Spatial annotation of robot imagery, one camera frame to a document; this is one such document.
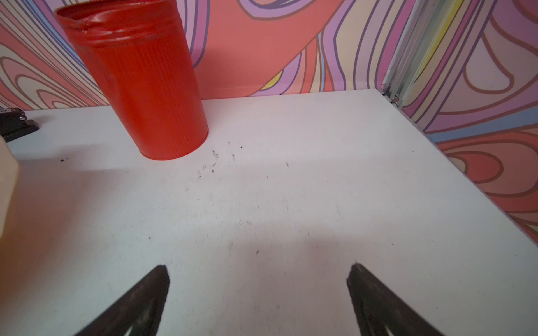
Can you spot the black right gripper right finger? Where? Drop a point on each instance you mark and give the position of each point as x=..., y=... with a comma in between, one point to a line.
x=379, y=311

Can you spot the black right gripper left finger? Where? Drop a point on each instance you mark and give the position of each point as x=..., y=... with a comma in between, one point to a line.
x=138, y=311

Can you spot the pink faceted fruit bowl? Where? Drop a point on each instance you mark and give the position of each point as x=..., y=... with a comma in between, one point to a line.
x=9, y=176

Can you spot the black stapler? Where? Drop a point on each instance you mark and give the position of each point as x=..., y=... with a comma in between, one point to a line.
x=15, y=124

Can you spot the red plastic cup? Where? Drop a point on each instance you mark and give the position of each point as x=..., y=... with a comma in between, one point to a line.
x=137, y=53

